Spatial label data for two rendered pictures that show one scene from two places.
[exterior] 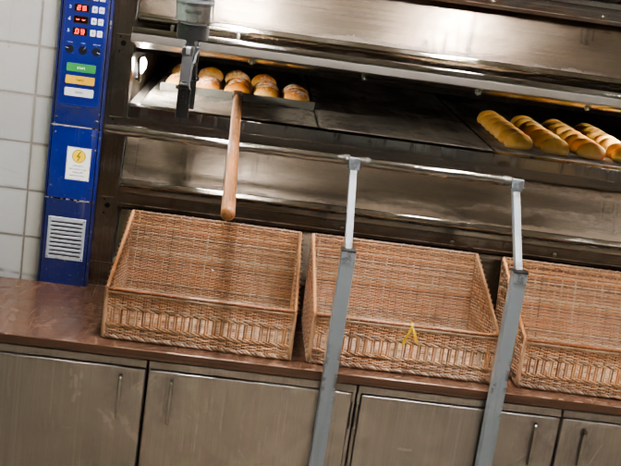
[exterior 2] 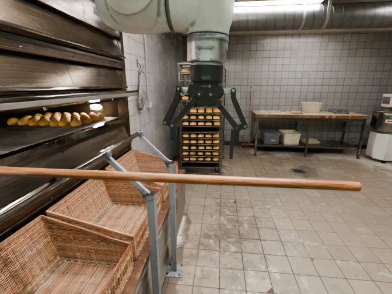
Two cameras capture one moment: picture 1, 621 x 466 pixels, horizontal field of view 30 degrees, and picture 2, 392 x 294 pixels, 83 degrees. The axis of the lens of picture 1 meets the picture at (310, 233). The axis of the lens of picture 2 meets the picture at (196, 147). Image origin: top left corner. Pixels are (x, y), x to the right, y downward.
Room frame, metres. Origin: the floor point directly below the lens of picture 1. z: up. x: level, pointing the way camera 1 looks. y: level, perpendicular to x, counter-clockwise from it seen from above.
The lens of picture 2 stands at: (2.68, 0.87, 1.48)
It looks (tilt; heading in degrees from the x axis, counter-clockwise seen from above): 15 degrees down; 280
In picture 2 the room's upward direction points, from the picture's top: straight up
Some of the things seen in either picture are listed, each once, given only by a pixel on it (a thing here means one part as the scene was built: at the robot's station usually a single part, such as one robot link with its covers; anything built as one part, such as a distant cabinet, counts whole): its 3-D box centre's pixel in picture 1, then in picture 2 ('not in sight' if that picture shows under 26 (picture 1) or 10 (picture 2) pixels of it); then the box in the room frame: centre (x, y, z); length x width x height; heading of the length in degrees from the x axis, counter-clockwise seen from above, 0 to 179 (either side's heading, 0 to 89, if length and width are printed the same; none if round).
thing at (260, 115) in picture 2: not in sight; (301, 132); (1.20, -4.40, 0.45); 2.20 x 0.80 x 0.90; 4
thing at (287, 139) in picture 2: not in sight; (288, 136); (1.48, -4.38, 0.35); 0.50 x 0.36 x 0.24; 95
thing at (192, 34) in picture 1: (191, 42); (206, 86); (2.75, 0.34, 1.48); 0.08 x 0.07 x 0.09; 2
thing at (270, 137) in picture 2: not in sight; (269, 136); (1.90, -4.35, 0.35); 0.50 x 0.36 x 0.24; 94
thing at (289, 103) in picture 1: (237, 89); not in sight; (4.27, 0.34, 1.20); 0.55 x 0.36 x 0.03; 95
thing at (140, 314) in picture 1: (207, 280); (45, 288); (3.38, 0.29, 0.72); 0.56 x 0.49 x 0.28; 93
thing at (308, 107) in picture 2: not in sight; (311, 107); (1.05, -4.49, 1.01); 0.43 x 0.42 x 0.21; 4
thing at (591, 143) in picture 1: (554, 135); (60, 118); (4.16, -0.82, 1.21); 0.61 x 0.48 x 0.06; 4
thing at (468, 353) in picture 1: (397, 304); (114, 208); (3.42, -0.30, 0.72); 0.56 x 0.49 x 0.28; 95
